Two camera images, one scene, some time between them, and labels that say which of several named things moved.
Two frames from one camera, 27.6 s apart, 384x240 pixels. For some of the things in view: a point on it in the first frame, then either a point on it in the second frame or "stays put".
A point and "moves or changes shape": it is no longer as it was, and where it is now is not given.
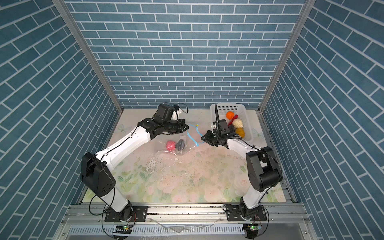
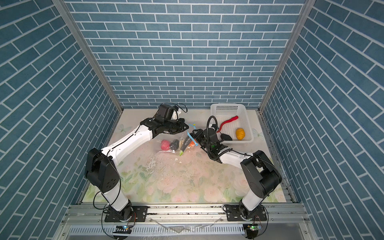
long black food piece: x=232 y=128 → x=186 y=142
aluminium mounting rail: x=284 y=221 stays put
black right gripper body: x=216 y=138 → x=204 y=144
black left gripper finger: x=181 y=128 stays put
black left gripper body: x=170 y=126 stays put
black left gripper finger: x=181 y=122 stays put
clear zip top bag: x=178 y=145 stays put
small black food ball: x=180 y=145 → x=174 y=144
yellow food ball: x=240 y=131 stays put
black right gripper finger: x=208 y=135 → x=199 y=132
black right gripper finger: x=207 y=138 → x=195 y=137
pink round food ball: x=170 y=145 moves or changes shape
